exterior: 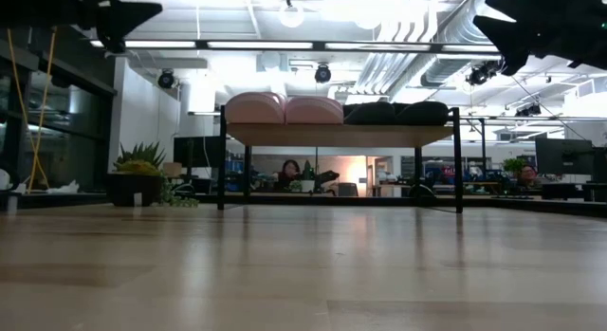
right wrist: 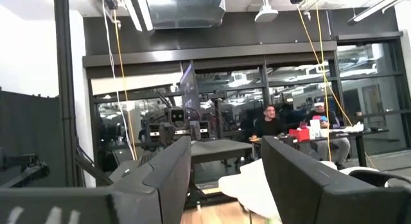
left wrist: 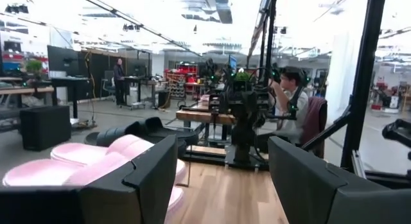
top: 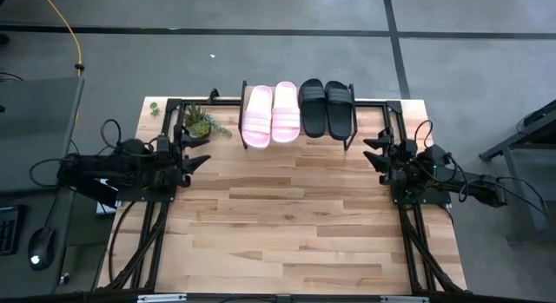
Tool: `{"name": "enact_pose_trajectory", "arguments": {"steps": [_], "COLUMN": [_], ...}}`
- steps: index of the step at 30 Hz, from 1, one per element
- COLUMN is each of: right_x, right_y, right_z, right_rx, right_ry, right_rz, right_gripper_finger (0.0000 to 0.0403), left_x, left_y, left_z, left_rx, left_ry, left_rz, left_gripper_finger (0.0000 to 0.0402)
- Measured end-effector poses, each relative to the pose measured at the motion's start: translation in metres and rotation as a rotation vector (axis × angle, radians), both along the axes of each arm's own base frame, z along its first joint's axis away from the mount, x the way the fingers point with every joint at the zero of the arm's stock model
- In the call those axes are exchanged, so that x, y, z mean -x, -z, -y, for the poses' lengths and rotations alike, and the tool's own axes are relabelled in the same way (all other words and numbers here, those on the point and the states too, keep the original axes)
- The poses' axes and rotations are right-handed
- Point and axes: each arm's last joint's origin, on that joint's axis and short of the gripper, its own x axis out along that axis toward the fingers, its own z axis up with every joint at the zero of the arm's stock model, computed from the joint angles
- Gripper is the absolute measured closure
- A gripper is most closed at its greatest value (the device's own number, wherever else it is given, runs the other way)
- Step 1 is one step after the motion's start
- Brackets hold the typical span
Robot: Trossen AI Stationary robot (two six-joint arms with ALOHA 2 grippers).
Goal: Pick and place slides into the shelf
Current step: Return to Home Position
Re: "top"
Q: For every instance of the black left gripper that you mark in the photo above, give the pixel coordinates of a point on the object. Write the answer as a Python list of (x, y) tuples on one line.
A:
[(176, 173)]

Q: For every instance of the black computer mouse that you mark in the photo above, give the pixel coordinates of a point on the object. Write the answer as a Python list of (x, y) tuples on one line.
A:
[(41, 246)]

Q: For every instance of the potted succulent plant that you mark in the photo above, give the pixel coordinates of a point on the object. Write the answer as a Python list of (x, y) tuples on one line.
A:
[(199, 128)]

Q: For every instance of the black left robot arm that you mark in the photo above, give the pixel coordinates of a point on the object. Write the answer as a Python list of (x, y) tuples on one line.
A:
[(108, 168)]

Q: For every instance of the dark grey desk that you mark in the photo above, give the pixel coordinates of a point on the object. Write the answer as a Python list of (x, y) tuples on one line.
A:
[(21, 277)]

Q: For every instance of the wooden shelf with black frame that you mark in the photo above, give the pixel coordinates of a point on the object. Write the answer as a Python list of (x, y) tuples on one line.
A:
[(247, 94)]

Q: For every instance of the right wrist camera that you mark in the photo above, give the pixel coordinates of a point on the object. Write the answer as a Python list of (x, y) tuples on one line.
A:
[(410, 147)]

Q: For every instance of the black metal table frame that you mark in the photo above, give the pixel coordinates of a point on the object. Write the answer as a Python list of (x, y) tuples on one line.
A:
[(378, 104)]

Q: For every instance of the black clamp knob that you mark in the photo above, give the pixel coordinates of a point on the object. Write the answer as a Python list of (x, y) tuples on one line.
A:
[(213, 95)]

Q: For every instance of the grey desk panel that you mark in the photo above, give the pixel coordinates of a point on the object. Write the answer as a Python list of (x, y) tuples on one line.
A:
[(35, 120)]

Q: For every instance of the black rubber slide sandal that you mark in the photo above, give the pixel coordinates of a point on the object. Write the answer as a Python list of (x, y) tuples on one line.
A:
[(339, 110), (313, 107)]

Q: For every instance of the small green leaf sprig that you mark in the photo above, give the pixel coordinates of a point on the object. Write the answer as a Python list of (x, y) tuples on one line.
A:
[(154, 109)]

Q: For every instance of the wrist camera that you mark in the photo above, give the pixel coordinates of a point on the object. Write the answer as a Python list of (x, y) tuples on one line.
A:
[(163, 144), (410, 147)]

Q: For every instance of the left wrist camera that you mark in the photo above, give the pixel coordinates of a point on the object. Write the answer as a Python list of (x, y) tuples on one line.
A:
[(163, 144)]

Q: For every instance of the grey metal stand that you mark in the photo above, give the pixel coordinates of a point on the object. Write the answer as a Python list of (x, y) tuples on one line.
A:
[(538, 125)]

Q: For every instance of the pink rubber slide sandal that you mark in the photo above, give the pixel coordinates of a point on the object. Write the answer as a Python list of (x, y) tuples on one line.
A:
[(257, 118), (286, 114)]

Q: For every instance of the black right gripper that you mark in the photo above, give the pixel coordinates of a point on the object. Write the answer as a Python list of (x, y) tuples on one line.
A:
[(401, 164)]

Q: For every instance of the silver metal bracket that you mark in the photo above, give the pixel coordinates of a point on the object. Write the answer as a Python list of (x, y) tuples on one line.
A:
[(160, 298), (404, 299)]

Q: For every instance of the white box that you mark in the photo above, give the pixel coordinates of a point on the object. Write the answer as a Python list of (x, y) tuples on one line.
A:
[(106, 205)]

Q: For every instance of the black keyboard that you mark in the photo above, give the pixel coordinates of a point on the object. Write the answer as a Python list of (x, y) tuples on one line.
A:
[(8, 231)]

